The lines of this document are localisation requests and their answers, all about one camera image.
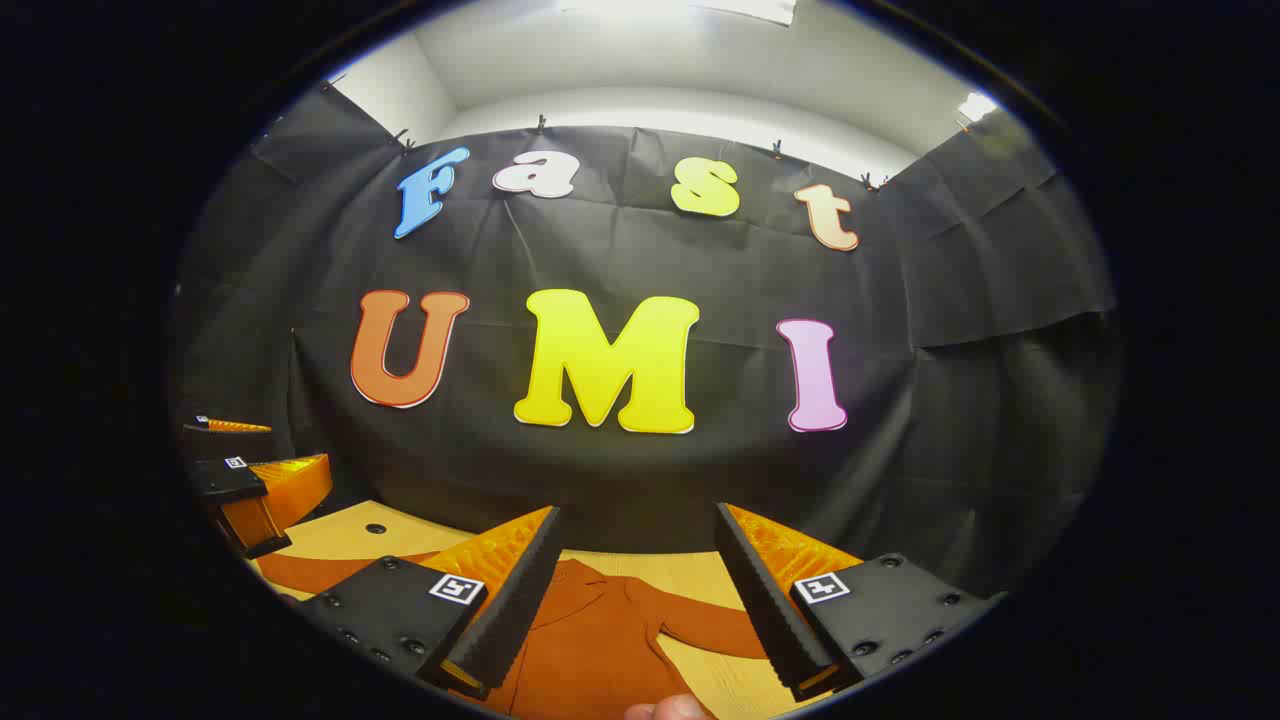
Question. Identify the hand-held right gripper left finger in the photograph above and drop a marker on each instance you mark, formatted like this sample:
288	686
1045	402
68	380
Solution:
510	620

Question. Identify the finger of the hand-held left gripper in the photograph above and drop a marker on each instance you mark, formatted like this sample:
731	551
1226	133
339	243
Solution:
225	440
225	482

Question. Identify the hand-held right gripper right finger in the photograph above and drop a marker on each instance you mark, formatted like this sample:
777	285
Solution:
770	610

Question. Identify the rust orange garment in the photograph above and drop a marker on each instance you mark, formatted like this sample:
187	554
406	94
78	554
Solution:
600	640

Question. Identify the black backdrop cloth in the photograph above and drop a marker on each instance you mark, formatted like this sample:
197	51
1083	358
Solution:
620	480

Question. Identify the ceiling light panel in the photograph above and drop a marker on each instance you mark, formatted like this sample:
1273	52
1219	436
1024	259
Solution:
977	105

